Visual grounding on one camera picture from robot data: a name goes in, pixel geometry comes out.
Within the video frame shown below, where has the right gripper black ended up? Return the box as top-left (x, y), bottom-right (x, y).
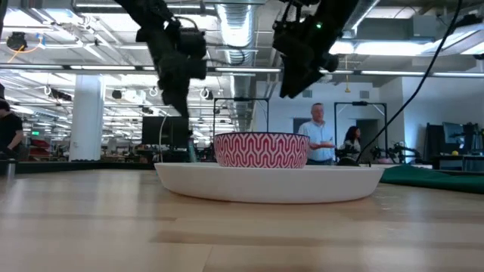
top-left (272, 20), bottom-right (326, 99)

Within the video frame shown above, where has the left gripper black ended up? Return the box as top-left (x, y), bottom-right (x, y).
top-left (157, 51), bottom-right (207, 118)

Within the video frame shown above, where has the small patterned ceramic bowl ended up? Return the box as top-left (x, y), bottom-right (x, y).
top-left (213, 131), bottom-right (311, 169)

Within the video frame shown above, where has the white round plate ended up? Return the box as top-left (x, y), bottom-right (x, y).
top-left (154, 162), bottom-right (386, 205)

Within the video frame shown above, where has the dark green cloth napkin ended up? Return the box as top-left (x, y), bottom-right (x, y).
top-left (380, 165), bottom-right (484, 195)

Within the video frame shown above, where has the black background monitor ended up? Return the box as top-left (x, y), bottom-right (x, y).
top-left (141, 116), bottom-right (190, 148)

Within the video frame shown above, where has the person standing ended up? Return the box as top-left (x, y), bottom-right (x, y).
top-left (298, 102), bottom-right (337, 166)

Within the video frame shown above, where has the person seated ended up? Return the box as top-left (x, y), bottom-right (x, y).
top-left (342, 125), bottom-right (362, 162)

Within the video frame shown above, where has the white building pillar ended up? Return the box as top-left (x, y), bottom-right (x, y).
top-left (69, 73), bottom-right (106, 162)

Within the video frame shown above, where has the background workstation monitor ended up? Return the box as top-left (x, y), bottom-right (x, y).
top-left (442, 121), bottom-right (467, 152)

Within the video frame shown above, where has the black ceiling-mounted device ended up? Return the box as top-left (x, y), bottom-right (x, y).
top-left (5, 32), bottom-right (28, 52)

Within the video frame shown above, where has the white hanging cable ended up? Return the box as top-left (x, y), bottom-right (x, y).
top-left (158, 113), bottom-right (168, 163)

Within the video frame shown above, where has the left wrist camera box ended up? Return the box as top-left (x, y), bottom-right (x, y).
top-left (177, 28), bottom-right (207, 60)

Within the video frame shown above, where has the black background rig frame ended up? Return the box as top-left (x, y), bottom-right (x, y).
top-left (334, 100), bottom-right (389, 159)

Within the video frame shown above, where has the silver ventilation duct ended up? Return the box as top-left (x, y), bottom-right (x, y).
top-left (215, 3), bottom-right (259, 133)

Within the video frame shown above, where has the black metal table frame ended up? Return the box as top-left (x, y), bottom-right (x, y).
top-left (0, 160), bottom-right (156, 175)

